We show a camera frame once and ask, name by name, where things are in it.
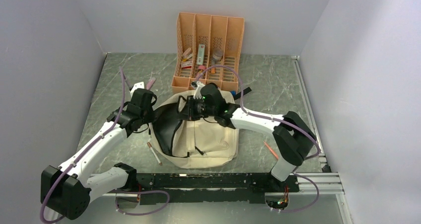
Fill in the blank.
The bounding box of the teal white box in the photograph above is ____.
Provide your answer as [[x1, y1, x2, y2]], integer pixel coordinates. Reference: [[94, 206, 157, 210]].
[[196, 44, 206, 65]]

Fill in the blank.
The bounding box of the orange plastic desk organizer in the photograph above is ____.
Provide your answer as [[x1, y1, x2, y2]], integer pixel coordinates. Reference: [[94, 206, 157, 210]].
[[171, 12, 245, 93]]

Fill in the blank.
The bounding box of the pink eraser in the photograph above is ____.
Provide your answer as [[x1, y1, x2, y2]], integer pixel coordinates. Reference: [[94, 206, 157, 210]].
[[145, 77, 156, 90]]

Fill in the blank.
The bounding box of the red white small box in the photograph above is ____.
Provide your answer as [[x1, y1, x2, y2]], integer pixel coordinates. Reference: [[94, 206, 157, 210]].
[[181, 47, 193, 69]]

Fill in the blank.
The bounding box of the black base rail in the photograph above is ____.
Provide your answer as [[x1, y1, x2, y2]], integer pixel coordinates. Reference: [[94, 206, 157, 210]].
[[122, 172, 299, 205]]

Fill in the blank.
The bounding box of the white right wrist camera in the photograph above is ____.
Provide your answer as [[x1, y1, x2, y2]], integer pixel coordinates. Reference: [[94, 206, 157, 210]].
[[191, 81, 205, 99]]

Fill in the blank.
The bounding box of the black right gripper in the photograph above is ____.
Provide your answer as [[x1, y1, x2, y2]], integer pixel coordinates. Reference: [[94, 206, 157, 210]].
[[176, 95, 216, 122]]

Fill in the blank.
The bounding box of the orange pencil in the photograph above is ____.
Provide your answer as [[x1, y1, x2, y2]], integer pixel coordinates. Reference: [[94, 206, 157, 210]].
[[264, 141, 279, 160]]

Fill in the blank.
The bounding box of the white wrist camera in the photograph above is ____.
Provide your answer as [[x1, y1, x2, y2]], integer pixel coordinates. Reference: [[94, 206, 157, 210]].
[[130, 81, 145, 96], [191, 81, 205, 99]]

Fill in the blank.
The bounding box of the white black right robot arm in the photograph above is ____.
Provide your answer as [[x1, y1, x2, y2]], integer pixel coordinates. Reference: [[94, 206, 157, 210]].
[[178, 84, 318, 191]]

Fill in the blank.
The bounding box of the beige canvas backpack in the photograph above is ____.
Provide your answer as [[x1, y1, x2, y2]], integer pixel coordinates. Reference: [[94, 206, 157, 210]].
[[149, 90, 239, 169]]

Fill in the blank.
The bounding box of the white brown marker pen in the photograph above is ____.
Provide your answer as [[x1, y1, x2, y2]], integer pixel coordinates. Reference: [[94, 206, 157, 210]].
[[147, 142, 163, 166]]

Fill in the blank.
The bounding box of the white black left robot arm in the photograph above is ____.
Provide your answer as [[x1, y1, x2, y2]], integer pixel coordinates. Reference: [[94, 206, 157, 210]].
[[40, 88, 156, 224]]

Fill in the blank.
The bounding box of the grey glue stick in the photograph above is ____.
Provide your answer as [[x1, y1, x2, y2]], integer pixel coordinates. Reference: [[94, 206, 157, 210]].
[[210, 48, 223, 74]]

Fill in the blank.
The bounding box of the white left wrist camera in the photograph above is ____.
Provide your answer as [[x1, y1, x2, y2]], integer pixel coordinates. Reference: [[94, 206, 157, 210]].
[[130, 81, 145, 96]]

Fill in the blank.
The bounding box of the pink tape roll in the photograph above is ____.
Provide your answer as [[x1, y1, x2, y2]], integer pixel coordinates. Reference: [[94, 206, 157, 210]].
[[195, 65, 207, 79]]

